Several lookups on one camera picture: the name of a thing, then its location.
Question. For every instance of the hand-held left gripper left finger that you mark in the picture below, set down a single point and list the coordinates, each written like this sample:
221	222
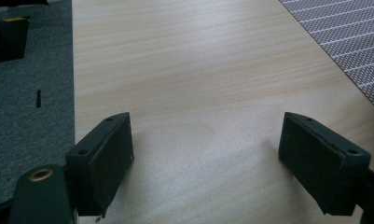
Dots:
100	165

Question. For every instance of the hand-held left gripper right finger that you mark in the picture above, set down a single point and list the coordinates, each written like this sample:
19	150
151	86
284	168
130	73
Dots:
321	165

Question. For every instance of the small black floor marker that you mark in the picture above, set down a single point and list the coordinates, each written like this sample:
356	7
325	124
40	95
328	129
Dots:
38	99

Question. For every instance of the grey striped woven placemat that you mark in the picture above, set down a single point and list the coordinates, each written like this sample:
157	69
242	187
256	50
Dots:
355	37

